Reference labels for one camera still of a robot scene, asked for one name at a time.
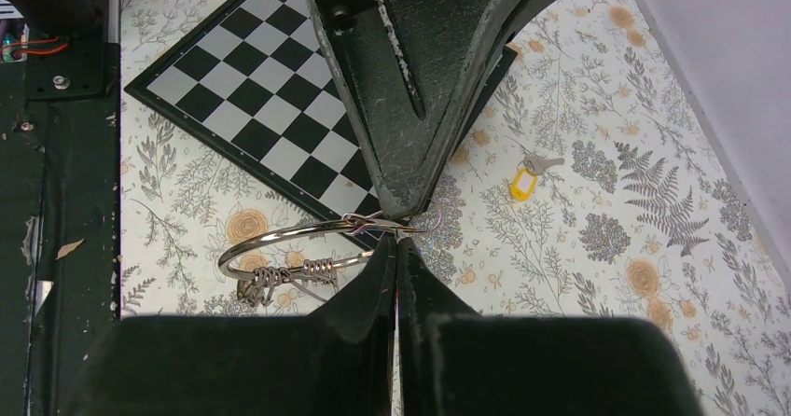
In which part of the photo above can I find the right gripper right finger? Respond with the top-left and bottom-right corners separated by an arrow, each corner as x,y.
397,239 -> 702,415

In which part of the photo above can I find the key with yellow tag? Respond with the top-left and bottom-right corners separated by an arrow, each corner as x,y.
509,155 -> 565,201

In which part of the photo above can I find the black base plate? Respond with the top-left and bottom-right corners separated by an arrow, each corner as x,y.
1,27 -> 121,415

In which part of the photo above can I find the silver keyring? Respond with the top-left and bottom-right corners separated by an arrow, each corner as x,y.
217,210 -> 444,308

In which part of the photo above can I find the black white chessboard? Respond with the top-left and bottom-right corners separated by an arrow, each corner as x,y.
124,0 -> 519,249

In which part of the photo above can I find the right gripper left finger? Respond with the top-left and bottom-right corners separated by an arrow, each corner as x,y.
64,237 -> 397,415

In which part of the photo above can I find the floral patterned mat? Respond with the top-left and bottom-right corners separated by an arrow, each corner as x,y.
117,0 -> 790,415

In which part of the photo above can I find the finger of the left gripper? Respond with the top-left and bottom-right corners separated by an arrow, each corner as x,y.
307,0 -> 507,218
420,0 -> 557,212

